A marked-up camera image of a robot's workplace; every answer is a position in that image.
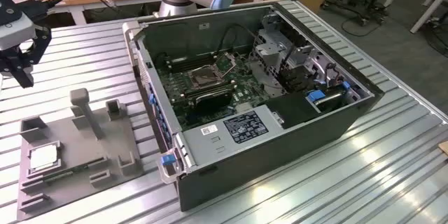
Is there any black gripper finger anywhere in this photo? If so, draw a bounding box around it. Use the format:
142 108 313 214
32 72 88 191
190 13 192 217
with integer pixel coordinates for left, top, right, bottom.
13 24 52 89

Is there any silver square CPU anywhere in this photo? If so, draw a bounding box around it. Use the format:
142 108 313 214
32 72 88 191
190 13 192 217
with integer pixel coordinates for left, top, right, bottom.
26 146 60 171

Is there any black RAM slot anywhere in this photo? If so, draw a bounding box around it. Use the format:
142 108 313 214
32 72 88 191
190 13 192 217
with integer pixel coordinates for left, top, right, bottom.
181 83 234 96
169 60 216 71
184 87 236 101
166 55 214 66

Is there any CPU socket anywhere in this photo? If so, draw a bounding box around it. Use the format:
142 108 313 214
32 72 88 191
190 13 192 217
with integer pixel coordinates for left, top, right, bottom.
188 68 228 90

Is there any grey plastic parts rack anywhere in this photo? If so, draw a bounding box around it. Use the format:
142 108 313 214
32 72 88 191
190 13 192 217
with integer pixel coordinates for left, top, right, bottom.
17 87 144 221

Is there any green RAM stick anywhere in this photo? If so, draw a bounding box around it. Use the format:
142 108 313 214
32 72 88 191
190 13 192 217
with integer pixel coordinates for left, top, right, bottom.
44 165 92 183

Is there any round black cooler shroud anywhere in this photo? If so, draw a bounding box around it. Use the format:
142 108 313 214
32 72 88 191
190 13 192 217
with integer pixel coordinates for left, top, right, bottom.
193 89 233 112

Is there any green motherboard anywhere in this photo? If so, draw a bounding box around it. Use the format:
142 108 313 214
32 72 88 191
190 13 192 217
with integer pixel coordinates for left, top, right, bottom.
156 52 277 127

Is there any grey power supply unit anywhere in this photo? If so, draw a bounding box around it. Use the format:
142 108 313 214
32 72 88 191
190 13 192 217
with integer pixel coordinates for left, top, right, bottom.
181 104 284 166

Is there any silver metal drive cage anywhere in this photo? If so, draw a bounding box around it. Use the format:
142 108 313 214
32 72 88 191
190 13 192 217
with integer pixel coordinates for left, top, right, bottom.
249 13 316 91

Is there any blue disk carrier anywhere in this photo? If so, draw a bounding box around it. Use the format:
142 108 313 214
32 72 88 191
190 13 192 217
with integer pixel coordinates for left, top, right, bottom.
304 89 350 112

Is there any open black PC case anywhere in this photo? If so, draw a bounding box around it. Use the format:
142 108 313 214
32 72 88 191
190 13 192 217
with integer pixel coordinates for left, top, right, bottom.
121 0 385 212

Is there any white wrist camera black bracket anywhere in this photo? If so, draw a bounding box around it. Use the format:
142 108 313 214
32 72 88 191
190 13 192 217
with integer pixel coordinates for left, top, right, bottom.
0 0 38 51

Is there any looped black wire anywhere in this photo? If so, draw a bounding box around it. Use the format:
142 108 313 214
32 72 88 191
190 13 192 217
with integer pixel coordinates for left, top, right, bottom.
213 24 261 54

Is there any metal socket cover frame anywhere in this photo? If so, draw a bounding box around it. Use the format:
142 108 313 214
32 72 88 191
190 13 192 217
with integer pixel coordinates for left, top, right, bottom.
213 52 240 78

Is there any short black wire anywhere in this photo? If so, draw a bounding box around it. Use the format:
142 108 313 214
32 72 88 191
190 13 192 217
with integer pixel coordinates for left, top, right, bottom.
278 42 294 65

